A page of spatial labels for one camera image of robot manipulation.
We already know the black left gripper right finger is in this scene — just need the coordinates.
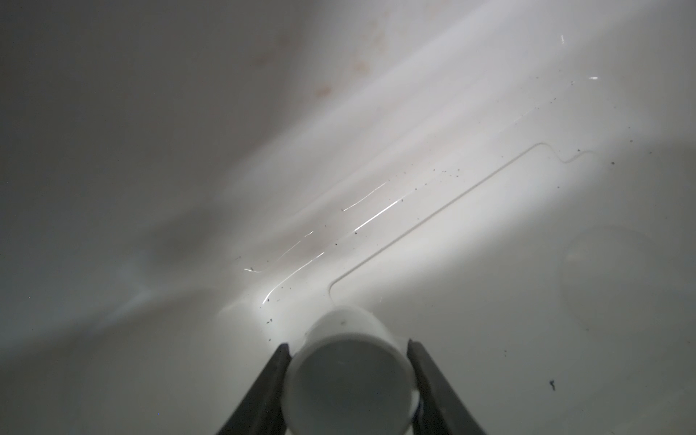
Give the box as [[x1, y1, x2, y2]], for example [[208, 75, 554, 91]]
[[407, 339, 486, 435]]

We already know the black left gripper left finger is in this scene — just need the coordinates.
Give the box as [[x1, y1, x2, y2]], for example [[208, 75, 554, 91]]
[[217, 344, 292, 435]]

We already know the white plastic storage bin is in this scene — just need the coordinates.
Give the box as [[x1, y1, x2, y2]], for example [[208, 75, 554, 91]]
[[1, 1, 695, 434]]

